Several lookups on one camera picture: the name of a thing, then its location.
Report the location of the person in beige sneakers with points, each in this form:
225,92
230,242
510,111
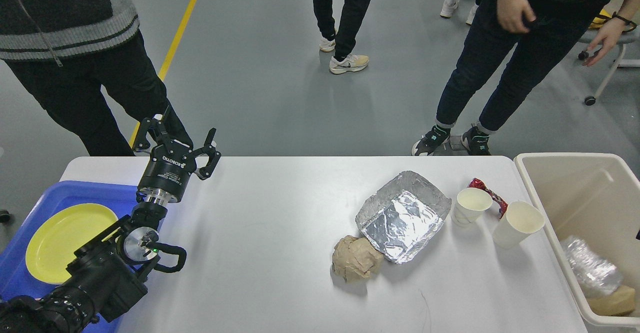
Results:
341,40

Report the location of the person in black trousers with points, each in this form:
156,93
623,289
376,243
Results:
64,52

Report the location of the yellow bag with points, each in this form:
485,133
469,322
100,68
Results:
603,17

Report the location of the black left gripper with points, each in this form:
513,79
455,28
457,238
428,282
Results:
171,162

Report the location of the right metal floor plate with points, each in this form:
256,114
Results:
454,143

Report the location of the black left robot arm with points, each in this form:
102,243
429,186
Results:
109,272

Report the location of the blue plastic tray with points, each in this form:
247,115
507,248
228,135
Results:
16,279

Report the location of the beige plastic bin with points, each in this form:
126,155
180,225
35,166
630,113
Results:
596,197

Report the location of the aluminium foil tray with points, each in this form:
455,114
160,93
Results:
403,215

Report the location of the crumpled brown paper ball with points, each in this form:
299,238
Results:
355,259

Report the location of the red snack wrapper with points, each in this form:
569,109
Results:
481,185

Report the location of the person in dark jeans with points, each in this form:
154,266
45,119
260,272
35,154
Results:
537,34

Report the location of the white paper bowl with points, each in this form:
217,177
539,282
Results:
521,219

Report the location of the yellow plate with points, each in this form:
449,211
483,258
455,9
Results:
51,249

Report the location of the white paper cup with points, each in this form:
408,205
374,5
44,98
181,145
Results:
470,204

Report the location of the aluminium foil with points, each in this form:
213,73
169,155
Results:
596,276

